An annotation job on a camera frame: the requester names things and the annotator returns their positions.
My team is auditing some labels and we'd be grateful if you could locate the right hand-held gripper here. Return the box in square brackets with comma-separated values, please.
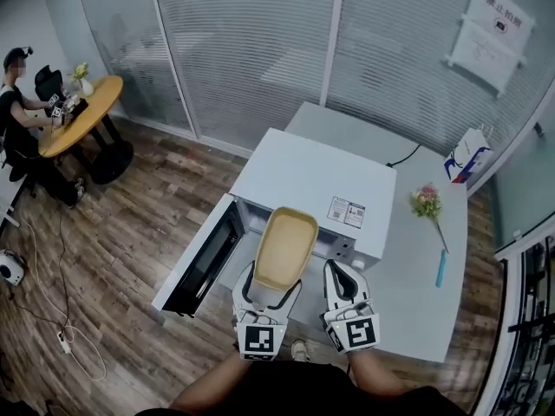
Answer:
[320, 258, 382, 355]

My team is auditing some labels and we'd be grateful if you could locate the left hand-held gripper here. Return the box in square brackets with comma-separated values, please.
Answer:
[232, 261, 304, 361]

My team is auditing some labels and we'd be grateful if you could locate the yellow rectangular container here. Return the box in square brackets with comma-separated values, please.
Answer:
[252, 205, 321, 293]

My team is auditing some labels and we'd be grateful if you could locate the white microwave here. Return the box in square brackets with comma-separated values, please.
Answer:
[150, 127, 398, 320]

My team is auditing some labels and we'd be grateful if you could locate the person's right forearm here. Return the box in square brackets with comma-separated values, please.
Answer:
[345, 348, 411, 397]

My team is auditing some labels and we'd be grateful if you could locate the person's left forearm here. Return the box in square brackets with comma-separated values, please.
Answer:
[169, 352, 262, 412]

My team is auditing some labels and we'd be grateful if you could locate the person's white shoe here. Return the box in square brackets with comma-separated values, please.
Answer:
[291, 339, 310, 364]

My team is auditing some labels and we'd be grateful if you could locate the light blue stick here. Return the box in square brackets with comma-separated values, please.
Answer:
[434, 249, 448, 289]

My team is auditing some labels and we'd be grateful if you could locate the person's black clothing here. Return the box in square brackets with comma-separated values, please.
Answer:
[136, 359, 470, 416]

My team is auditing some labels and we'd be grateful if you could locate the pink and yellow flower bouquet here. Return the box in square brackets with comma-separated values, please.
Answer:
[408, 182, 450, 255]

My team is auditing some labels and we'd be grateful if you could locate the white paper bag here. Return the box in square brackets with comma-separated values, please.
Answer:
[442, 124, 496, 185]

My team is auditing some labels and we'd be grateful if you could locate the black metal shelf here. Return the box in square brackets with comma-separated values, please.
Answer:
[474, 231, 555, 416]

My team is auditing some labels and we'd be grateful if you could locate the round wooden table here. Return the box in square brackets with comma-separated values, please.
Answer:
[37, 75, 135, 186]

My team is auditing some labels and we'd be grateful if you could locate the white round floor device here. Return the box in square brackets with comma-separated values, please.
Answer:
[0, 249, 29, 289]

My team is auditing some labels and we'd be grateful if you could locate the white paper sign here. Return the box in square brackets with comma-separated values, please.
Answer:
[464, 0, 538, 56]
[441, 14, 528, 100]

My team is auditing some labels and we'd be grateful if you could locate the white side bench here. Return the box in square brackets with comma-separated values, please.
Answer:
[0, 143, 28, 230]

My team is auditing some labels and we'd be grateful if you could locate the white vase with flowers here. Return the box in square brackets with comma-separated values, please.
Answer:
[69, 62, 95, 98]

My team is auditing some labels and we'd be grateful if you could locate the black office chair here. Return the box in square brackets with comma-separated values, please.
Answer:
[34, 63, 67, 104]

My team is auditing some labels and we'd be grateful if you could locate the black power cable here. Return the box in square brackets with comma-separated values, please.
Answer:
[386, 143, 422, 168]

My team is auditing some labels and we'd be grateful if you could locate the white floor cable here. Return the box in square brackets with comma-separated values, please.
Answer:
[16, 212, 108, 383]

